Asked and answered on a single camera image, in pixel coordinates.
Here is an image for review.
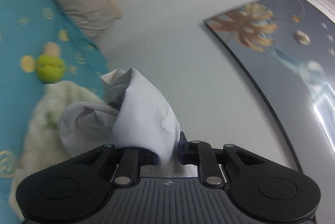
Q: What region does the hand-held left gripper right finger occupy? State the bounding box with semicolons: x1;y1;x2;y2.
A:
179;131;262;187

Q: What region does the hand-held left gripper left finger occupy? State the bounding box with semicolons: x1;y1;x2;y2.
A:
70;144;158;186

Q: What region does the white shirt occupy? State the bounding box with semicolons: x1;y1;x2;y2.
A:
58;68;184;178

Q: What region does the green printed fleece blanket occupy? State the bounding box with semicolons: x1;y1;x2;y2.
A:
8;81;105;222

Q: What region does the green plush toy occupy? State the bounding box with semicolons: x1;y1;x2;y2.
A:
35;42;66;84

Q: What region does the grey pillow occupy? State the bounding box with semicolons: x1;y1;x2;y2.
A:
34;0;123;39

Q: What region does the teal patterned bed sheet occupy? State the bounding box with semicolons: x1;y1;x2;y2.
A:
0;0;110;188

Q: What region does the framed leaf wall picture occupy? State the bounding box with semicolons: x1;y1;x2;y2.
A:
204;0;335;173

